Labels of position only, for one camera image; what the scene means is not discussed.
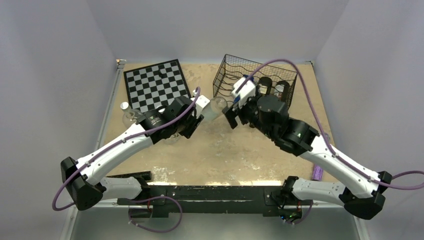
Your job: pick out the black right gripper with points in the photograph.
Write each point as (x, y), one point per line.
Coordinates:
(231, 112)

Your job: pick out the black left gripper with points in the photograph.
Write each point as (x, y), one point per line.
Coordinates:
(194, 122)

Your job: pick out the clear glass bottle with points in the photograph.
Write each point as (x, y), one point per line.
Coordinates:
(214, 108)

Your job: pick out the dark green wine bottle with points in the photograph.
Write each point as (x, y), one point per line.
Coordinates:
(264, 85)

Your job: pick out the clear round flask bottle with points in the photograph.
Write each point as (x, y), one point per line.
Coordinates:
(130, 116)

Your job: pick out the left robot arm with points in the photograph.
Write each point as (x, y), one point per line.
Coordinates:
(86, 180)

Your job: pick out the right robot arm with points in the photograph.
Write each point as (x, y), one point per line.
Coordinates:
(356, 194)

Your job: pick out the round clear bottle silver cap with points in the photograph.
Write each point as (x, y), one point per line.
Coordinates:
(172, 139)

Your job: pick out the black white chessboard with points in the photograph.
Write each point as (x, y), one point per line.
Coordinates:
(155, 85)

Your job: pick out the purple glitter microphone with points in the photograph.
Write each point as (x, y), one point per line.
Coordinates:
(317, 173)

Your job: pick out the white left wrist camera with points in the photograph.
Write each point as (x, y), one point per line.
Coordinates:
(201, 105)

